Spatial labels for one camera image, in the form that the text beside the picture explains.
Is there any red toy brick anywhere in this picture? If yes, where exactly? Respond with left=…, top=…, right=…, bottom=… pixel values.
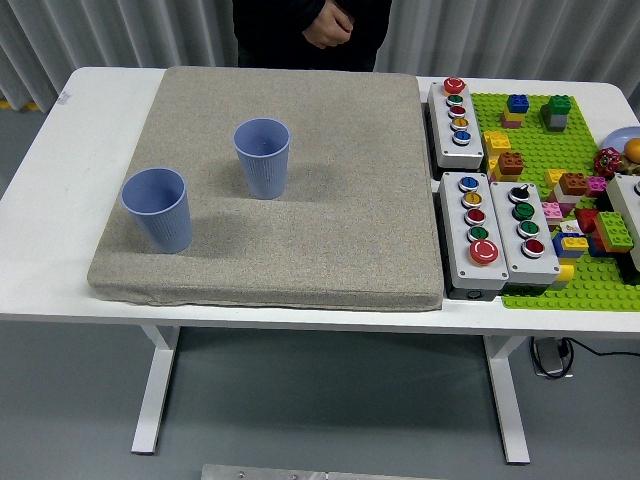
left=574, top=208, right=604, bottom=235

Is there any person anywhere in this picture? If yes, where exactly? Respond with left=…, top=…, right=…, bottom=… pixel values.
left=232, top=0, right=394, bottom=73

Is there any dark blue toy brick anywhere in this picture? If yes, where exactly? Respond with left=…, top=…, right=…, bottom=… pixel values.
left=587, top=233, right=616, bottom=259

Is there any white control box black base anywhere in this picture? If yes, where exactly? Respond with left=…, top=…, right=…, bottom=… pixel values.
left=595, top=173, right=640, bottom=287

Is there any green toy brick baseplate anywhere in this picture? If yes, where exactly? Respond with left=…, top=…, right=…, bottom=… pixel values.
left=471, top=92, right=640, bottom=312

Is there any brown toy brick stack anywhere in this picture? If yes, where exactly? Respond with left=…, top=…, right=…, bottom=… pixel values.
left=488, top=150, right=526, bottom=183

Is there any blue yellow pink brick stack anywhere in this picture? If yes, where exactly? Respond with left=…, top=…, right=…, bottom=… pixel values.
left=500, top=93, right=531, bottom=127

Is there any grey four-button selector box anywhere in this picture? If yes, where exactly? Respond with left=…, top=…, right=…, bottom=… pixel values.
left=488, top=180, right=562, bottom=296

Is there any green grey brick stack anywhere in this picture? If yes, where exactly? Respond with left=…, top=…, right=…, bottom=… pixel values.
left=539, top=94, right=573, bottom=132

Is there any grey-brown fabric mat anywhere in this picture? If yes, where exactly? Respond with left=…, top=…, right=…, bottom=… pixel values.
left=86, top=66, right=444, bottom=312

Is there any white table leg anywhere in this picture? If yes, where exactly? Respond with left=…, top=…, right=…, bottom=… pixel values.
left=483, top=334, right=531, bottom=465
left=130, top=325, right=181, bottom=455

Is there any toy burger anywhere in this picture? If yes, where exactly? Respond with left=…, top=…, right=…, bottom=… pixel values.
left=619, top=138, right=640, bottom=176

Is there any light blue plate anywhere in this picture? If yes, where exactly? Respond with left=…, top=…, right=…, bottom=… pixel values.
left=603, top=126, right=640, bottom=157

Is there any person's hand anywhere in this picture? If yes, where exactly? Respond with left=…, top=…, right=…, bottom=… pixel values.
left=302, top=0, right=355, bottom=50

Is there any grey pleated curtain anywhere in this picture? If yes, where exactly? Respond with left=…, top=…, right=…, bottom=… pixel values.
left=0, top=0, right=640, bottom=116

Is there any grey five-button control box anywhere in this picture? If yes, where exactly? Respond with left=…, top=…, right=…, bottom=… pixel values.
left=437, top=171, right=510, bottom=301
left=427, top=76, right=486, bottom=171

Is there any large yellow toy brick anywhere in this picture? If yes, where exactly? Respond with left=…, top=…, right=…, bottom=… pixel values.
left=482, top=130, right=512, bottom=160

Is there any yellow round toy brick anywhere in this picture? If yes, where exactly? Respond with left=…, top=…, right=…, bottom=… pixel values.
left=549, top=263, right=575, bottom=292

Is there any red toy valve wheel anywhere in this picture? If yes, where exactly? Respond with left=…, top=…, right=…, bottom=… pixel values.
left=593, top=147, right=623, bottom=177

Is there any black floor cable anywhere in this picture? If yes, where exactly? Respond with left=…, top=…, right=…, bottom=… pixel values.
left=564, top=338, right=640, bottom=359

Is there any pink toy brick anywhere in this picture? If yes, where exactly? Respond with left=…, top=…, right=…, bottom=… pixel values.
left=541, top=200, right=566, bottom=225

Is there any green orange brick stack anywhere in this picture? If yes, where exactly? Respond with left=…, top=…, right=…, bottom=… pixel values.
left=592, top=210, right=634, bottom=254

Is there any grey floor power adapter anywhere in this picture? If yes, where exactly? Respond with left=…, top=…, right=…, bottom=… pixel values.
left=530, top=337, right=575, bottom=380

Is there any brown white brick stack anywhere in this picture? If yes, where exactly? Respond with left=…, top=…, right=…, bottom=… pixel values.
left=553, top=172, right=591, bottom=205

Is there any blue ribbed plastic cup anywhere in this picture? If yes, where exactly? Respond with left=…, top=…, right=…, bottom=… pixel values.
left=120, top=167, right=193, bottom=255
left=232, top=117, right=292, bottom=201

